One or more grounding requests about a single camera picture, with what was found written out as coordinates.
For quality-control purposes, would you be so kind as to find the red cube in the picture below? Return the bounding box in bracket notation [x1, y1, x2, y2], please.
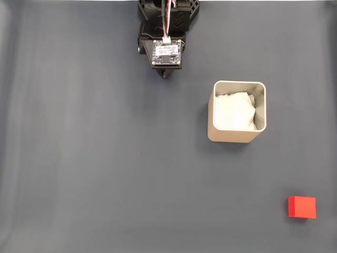
[288, 196, 316, 219]

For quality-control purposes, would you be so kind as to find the beige square box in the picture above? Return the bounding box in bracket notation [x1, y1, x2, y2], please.
[207, 80, 267, 144]

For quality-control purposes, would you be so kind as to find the white crumpled tissue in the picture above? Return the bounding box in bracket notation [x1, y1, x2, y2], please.
[215, 91, 257, 131]

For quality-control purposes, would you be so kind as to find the camera circuit board on mount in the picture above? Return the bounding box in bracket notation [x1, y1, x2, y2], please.
[150, 38, 183, 71]

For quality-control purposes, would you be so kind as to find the black camera cable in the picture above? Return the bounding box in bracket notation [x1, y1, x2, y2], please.
[160, 0, 172, 44]

